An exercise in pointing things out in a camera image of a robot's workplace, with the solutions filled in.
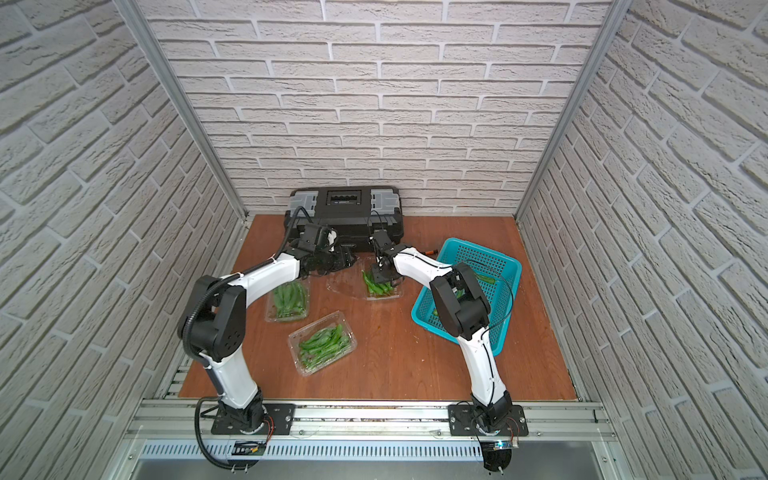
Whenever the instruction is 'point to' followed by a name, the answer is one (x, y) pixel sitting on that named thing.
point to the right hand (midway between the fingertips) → (388, 273)
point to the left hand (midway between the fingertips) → (355, 256)
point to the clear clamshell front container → (299, 335)
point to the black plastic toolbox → (353, 213)
